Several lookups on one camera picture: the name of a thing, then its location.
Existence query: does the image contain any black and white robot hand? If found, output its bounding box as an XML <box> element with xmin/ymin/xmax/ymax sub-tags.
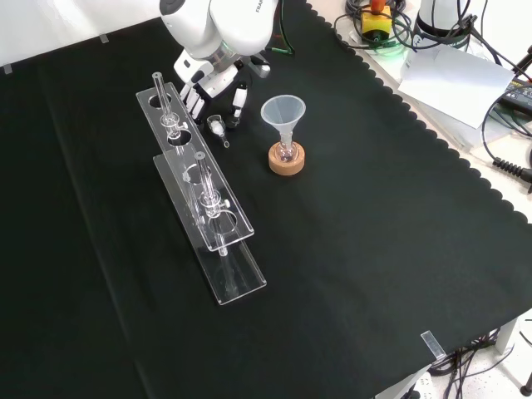
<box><xmin>173</xmin><ymin>52</ymin><xmax>272</xmax><ymax>131</ymax></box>

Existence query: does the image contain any translucent plastic funnel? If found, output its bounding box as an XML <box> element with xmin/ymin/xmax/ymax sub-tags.
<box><xmin>260</xmin><ymin>95</ymin><xmax>307</xmax><ymax>145</ymax></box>

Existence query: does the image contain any clear acrylic funnel stand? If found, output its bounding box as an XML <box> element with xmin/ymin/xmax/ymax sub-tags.
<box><xmin>135</xmin><ymin>72</ymin><xmax>268</xmax><ymax>307</ymax></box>

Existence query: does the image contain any small round-bottom glass flask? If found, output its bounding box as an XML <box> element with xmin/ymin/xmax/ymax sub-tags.
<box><xmin>277</xmin><ymin>136</ymin><xmax>297</xmax><ymax>163</ymax></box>

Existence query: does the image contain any yellow stop button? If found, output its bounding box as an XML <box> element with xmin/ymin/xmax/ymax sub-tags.
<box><xmin>359</xmin><ymin>0</ymin><xmax>394</xmax><ymax>42</ymax></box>

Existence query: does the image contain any black cloth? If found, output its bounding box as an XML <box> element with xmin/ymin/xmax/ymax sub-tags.
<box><xmin>0</xmin><ymin>0</ymin><xmax>532</xmax><ymax>399</ymax></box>

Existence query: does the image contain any pale board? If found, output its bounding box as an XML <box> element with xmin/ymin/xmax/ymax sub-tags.
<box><xmin>397</xmin><ymin>44</ymin><xmax>516</xmax><ymax>130</ymax></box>

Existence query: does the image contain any black power adapter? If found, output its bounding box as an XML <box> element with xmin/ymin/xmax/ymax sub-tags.
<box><xmin>498</xmin><ymin>81</ymin><xmax>532</xmax><ymax>113</ymax></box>

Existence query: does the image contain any green cable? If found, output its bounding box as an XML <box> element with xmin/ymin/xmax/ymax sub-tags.
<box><xmin>269</xmin><ymin>0</ymin><xmax>297</xmax><ymax>55</ymax></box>

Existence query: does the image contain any cork ring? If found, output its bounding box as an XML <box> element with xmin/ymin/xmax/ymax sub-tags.
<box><xmin>268</xmin><ymin>140</ymin><xmax>308</xmax><ymax>177</ymax></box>

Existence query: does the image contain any black cable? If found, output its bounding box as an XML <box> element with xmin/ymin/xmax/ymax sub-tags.
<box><xmin>481</xmin><ymin>94</ymin><xmax>532</xmax><ymax>184</ymax></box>

